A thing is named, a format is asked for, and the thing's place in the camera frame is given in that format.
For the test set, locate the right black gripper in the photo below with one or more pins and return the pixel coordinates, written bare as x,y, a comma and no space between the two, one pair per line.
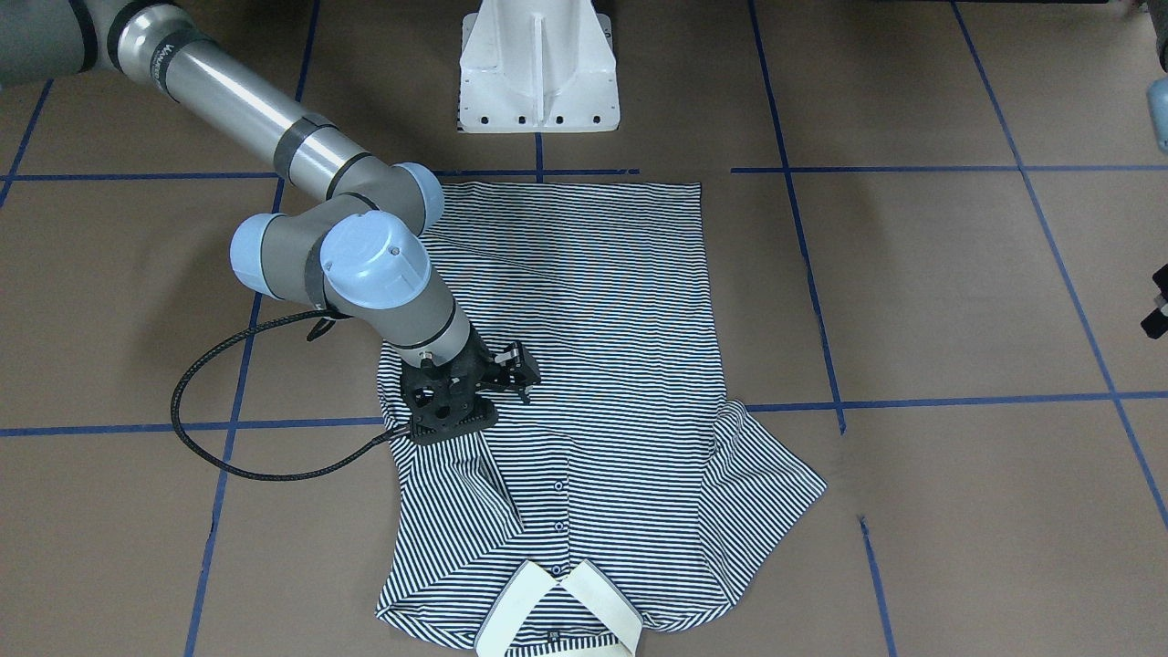
481,360

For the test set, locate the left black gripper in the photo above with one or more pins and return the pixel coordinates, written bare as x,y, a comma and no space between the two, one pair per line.
1153,324

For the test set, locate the striped polo shirt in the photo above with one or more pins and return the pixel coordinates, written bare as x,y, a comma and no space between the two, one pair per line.
631,494

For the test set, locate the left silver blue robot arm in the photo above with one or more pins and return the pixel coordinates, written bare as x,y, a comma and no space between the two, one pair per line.
1157,101

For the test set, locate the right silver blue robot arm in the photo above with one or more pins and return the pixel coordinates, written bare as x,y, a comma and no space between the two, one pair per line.
118,209

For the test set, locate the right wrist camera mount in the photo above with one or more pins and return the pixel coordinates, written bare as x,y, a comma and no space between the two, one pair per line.
445,402

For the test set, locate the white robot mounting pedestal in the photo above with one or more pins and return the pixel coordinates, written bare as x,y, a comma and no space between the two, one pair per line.
538,66

